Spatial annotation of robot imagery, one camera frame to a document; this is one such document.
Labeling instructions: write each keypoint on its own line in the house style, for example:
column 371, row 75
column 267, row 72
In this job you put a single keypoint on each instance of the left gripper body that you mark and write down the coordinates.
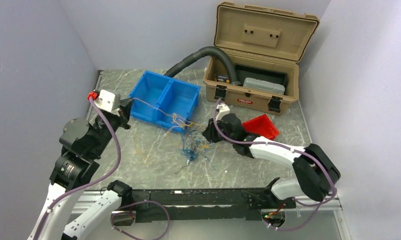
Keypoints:
column 123, row 119

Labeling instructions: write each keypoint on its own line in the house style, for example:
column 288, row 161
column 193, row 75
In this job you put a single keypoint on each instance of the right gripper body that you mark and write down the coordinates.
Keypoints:
column 214, row 135

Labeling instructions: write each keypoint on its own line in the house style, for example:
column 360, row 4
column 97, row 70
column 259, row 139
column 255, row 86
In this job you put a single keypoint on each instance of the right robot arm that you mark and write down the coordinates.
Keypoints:
column 315, row 173

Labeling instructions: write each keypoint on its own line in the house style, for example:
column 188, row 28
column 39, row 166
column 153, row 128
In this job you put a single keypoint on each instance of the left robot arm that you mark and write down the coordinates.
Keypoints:
column 82, row 145

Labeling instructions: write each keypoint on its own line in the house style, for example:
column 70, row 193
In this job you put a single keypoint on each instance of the red storage bin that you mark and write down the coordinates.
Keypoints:
column 261, row 125

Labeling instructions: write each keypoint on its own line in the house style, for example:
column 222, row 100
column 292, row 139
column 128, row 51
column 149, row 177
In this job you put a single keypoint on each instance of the blue double storage bin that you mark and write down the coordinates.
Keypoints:
column 164, row 101

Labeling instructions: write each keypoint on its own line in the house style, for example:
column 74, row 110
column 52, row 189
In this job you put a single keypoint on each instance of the yellow black device in case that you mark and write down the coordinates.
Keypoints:
column 222, row 79

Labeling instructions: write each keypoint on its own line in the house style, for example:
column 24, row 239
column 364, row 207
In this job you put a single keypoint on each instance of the grey plastic organiser box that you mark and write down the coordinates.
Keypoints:
column 263, row 85

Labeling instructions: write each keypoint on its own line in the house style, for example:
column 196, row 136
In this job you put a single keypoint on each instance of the black tray in case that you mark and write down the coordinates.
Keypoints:
column 243, row 72

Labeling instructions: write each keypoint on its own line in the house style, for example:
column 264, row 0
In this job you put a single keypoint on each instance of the tan tool case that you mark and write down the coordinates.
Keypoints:
column 260, row 37

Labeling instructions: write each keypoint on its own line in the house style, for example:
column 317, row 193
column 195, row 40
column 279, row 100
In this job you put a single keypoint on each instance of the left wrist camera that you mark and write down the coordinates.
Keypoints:
column 105, row 100

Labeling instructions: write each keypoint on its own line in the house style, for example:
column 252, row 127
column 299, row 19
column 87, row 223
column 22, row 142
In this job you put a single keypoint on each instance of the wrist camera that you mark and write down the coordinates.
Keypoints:
column 105, row 100
column 221, row 110

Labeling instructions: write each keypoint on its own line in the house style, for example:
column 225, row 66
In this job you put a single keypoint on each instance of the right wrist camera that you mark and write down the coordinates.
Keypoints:
column 221, row 110

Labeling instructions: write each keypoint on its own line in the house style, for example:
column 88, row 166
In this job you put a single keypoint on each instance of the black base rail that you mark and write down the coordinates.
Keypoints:
column 204, row 204

